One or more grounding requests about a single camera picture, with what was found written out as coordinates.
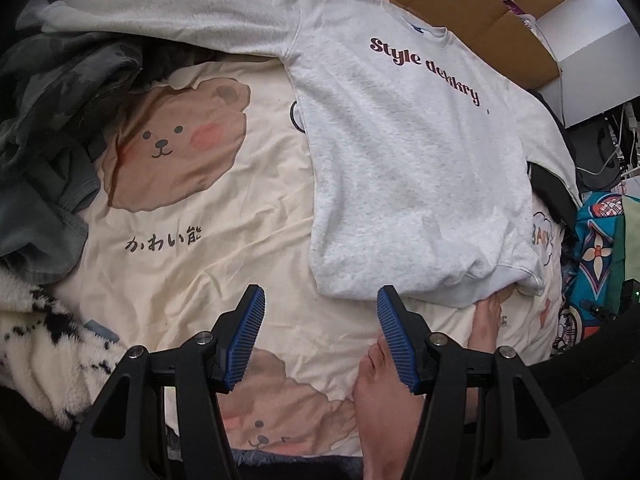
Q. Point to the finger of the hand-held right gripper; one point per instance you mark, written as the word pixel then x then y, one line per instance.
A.
pixel 602 309

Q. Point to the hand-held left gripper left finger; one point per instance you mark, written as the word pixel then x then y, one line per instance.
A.
pixel 245 340

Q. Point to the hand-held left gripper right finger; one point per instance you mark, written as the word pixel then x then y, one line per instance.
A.
pixel 400 345

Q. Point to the white sweatshirt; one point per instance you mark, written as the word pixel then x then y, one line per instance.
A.
pixel 400 160

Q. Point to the green cloth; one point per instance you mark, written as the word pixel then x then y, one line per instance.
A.
pixel 629 240

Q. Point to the bear print bed sheet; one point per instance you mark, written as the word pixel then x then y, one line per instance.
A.
pixel 200 270

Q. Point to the black cloth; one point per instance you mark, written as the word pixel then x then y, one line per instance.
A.
pixel 555 185

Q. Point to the blue fuzzy mat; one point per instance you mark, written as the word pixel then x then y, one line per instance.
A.
pixel 300 467

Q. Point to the spotted fluffy white blanket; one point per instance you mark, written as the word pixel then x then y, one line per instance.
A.
pixel 40 350

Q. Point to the white cabinet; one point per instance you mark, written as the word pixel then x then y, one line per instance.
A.
pixel 590 50

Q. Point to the grey camouflage garment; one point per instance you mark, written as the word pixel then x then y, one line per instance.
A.
pixel 45 110

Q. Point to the purple packet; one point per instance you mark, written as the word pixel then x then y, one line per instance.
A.
pixel 514 7

